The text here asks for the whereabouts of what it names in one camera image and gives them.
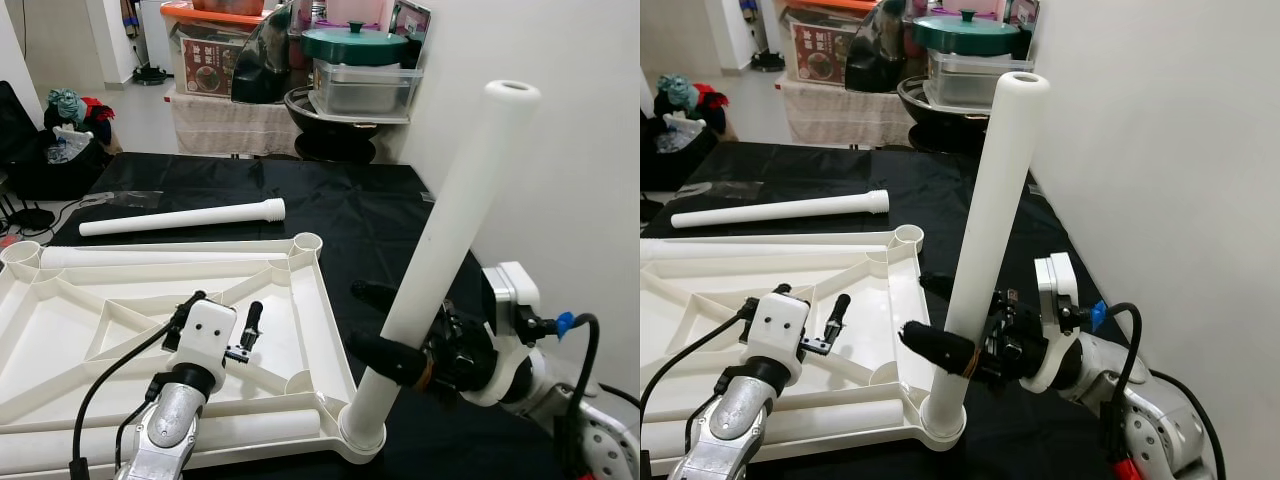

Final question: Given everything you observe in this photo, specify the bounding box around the white plastic table top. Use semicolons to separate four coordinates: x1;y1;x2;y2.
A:
640;225;968;451
0;232;389;467

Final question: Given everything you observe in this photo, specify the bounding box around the white plastic table leg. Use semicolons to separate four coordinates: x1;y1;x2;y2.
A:
670;190;891;230
925;72;1051;426
0;408;321;461
343;80;542;446
78;198;287;238
40;248;291;269
640;400;906;446
640;240;889;263

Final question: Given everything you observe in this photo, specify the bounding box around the black plastic sheet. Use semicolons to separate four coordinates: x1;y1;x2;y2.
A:
640;142;1231;480
40;152;641;480

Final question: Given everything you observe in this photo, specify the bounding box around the clear plastic wrap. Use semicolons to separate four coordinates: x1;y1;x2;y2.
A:
675;180;751;199
85;188;161;209

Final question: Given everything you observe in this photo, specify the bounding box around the black suitcase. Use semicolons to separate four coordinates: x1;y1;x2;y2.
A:
0;82;116;201
640;110;726;191

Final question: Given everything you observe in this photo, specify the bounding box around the black wok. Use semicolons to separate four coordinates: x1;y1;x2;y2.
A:
285;88;411;136
897;78;1001;129

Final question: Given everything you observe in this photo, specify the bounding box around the black router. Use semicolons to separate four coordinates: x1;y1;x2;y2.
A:
0;195;56;233

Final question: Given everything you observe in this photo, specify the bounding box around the beige cloth covered table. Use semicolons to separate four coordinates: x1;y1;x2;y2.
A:
170;92;301;158
778;80;911;148

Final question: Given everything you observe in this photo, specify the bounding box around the white plastic bag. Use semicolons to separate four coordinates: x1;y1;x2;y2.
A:
48;125;96;166
660;113;708;154

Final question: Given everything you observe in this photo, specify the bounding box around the clear plastic container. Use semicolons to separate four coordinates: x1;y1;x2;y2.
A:
925;50;1036;109
312;60;423;119

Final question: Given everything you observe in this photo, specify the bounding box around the black mop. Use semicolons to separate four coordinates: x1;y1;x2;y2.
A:
120;0;171;86
745;0;791;73

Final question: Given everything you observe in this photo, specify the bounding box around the red printed cardboard box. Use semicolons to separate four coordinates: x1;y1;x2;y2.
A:
788;20;856;86
175;30;246;98

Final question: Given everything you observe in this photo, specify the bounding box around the green lidded pot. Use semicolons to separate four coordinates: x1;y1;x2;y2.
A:
300;22;411;66
912;10;1023;56

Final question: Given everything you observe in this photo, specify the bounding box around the dark printed box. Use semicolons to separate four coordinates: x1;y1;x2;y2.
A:
1000;0;1041;31
385;0;433;41

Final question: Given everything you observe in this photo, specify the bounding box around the pink plastic container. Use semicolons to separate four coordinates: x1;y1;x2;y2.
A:
320;0;386;26

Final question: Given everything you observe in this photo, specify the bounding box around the orange plastic lid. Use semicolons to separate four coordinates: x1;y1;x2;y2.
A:
775;0;876;16
160;3;266;29

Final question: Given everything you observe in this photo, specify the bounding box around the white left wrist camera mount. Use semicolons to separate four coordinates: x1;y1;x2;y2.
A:
745;292;809;366
165;300;239;373

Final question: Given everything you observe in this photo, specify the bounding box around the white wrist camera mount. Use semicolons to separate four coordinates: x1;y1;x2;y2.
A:
165;300;239;373
745;292;809;366
1020;250;1086;393
470;262;546;406

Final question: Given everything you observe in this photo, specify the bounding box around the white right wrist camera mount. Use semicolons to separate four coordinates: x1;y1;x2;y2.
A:
470;262;546;406
1020;250;1086;393

